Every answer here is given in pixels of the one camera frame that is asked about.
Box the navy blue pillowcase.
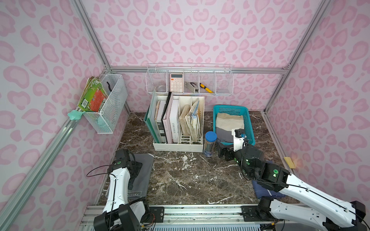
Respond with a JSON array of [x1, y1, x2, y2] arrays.
[[251, 160, 289, 198]]

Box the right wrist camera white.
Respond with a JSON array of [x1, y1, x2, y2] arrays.
[[232, 129, 249, 152]]

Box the green folder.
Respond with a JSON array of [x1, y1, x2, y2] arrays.
[[144, 91, 162, 143]]

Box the yellow utility knife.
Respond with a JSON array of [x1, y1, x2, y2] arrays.
[[199, 83, 214, 94]]

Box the pink calculator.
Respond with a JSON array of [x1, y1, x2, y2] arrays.
[[170, 73, 184, 93]]

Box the blue lid pencil jar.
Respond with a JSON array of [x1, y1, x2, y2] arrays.
[[203, 131, 217, 157]]

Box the pink white book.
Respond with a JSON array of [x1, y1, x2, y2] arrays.
[[161, 92, 180, 144]]

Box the teal plastic basket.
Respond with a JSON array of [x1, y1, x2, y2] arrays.
[[213, 105, 256, 145]]

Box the grey pillowcase with white stripe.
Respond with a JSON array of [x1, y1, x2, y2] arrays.
[[105, 153, 155, 199]]

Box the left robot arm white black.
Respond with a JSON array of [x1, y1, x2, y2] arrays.
[[93, 149, 146, 231]]

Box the green red booklet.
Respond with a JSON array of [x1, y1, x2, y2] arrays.
[[78, 77, 108, 112]]

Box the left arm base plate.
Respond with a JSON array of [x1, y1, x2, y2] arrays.
[[141, 207, 165, 223]]

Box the white mesh wall basket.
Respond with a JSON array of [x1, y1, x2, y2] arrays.
[[84, 74, 128, 134]]

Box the grey stapler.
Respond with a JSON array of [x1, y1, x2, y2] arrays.
[[185, 82, 199, 93]]

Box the white file organiser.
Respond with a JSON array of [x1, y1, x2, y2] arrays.
[[152, 95, 205, 153]]

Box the clear dome in shelf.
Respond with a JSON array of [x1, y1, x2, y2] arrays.
[[155, 83, 167, 92]]

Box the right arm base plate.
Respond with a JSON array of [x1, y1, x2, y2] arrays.
[[240, 205, 266, 222]]

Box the white wire wall shelf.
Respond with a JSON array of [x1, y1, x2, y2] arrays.
[[145, 63, 234, 95]]

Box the mint green clip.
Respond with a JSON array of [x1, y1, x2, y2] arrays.
[[67, 110, 85, 120]]

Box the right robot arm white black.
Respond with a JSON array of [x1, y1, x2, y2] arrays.
[[214, 142, 370, 231]]

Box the yellow sticky note pad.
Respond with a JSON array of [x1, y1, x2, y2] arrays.
[[284, 157, 296, 169]]

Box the brown paper envelopes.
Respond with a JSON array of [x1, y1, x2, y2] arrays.
[[179, 97, 201, 143]]

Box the beige cream grey pillowcase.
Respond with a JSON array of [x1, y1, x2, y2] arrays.
[[215, 113, 244, 143]]

